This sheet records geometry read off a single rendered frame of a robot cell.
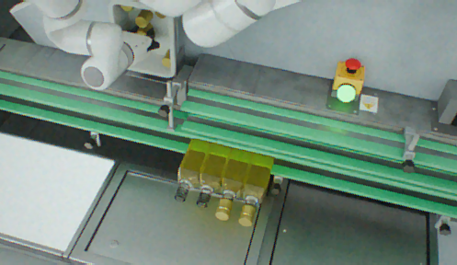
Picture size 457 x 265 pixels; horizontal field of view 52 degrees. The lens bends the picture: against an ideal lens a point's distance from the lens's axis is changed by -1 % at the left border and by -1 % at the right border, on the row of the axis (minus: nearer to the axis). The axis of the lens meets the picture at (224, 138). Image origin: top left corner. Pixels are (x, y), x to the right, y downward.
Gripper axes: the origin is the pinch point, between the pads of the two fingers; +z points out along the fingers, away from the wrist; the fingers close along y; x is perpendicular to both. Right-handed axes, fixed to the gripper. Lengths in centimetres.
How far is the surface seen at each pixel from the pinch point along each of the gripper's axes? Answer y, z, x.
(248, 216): 40, -29, -28
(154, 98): 5.3, -2.7, -17.5
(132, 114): 1.4, -8.4, -20.7
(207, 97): 21.7, -8.0, -10.1
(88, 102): -12.6, -7.2, -21.3
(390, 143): 69, -10, -9
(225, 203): 34, -27, -27
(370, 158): 66, -8, -16
